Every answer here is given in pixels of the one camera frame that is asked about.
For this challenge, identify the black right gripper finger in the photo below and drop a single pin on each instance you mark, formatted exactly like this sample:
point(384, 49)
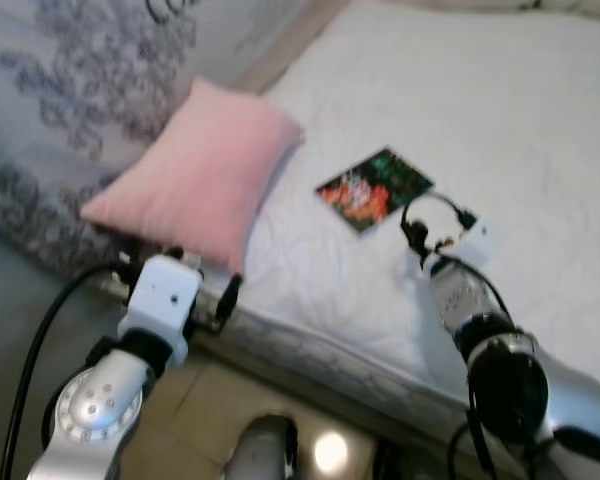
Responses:
point(422, 238)
point(410, 235)

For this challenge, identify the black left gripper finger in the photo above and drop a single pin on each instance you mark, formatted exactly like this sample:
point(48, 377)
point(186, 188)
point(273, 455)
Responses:
point(228, 298)

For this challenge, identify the dark book with red cover art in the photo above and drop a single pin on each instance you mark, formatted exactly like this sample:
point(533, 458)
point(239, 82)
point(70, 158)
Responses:
point(375, 190)

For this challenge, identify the pink pillow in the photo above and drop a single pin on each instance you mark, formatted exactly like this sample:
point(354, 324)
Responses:
point(200, 170)

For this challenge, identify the white quilted mattress pad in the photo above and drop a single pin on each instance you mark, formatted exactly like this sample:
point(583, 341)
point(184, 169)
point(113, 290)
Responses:
point(500, 120)

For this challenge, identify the silver robot left leg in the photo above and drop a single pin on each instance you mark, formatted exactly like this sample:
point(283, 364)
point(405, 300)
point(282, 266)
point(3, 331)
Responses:
point(265, 450)

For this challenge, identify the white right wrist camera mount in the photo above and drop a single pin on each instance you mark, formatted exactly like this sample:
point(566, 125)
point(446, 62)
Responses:
point(480, 242)

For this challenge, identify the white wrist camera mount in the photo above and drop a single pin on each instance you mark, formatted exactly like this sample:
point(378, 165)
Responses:
point(480, 242)
point(160, 305)

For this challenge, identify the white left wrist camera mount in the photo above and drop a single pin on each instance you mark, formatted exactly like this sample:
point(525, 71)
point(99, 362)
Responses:
point(160, 305)

